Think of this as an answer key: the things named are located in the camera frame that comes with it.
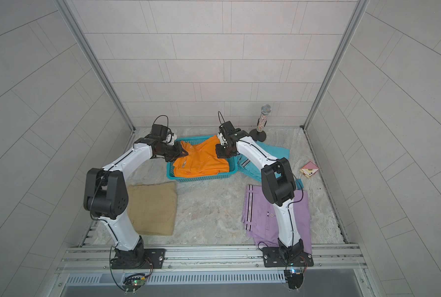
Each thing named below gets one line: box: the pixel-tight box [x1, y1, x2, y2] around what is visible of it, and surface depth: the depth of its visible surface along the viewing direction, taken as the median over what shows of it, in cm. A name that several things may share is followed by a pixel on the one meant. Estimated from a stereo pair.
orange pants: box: [172, 135, 230, 179], surface depth 89 cm
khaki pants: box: [127, 182, 178, 236], surface depth 82 cm
